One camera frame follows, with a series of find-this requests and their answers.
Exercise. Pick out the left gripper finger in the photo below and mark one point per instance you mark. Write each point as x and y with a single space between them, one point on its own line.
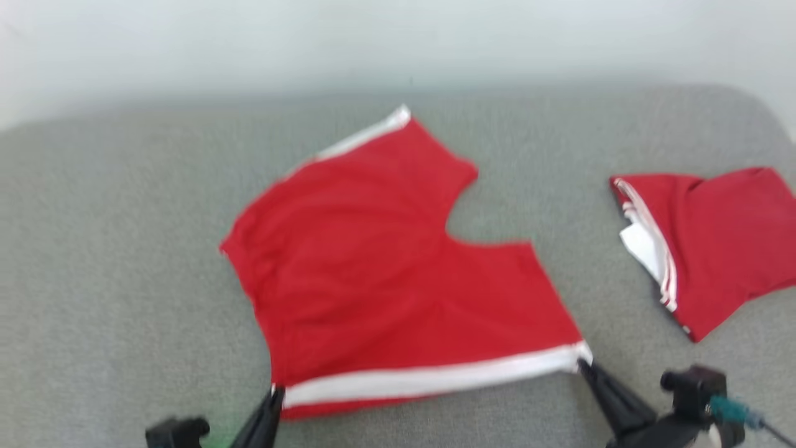
264 423

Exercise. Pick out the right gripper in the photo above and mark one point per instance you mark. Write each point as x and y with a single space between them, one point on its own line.
671 432

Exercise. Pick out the red shorts with white stripes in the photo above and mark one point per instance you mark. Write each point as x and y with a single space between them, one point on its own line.
373 261

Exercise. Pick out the red jersey with white sleeves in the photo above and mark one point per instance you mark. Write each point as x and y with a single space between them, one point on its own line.
727 236

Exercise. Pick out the grey fabric sofa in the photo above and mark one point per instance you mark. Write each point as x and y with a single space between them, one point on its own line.
124 249

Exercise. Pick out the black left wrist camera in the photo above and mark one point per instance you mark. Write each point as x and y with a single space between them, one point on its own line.
177 432

